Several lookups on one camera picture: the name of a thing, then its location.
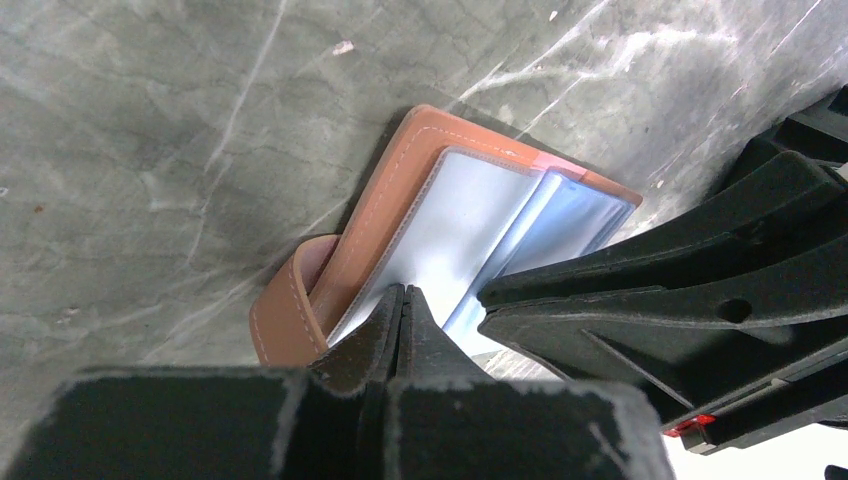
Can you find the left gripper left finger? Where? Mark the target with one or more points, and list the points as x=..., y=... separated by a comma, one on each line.
x=218, y=422

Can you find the brown leather card holder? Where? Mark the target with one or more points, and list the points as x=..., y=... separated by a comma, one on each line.
x=449, y=206

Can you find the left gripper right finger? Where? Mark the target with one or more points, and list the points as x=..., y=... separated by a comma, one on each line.
x=447, y=419

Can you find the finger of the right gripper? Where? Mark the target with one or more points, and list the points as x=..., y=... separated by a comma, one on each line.
x=776, y=334
x=753, y=210

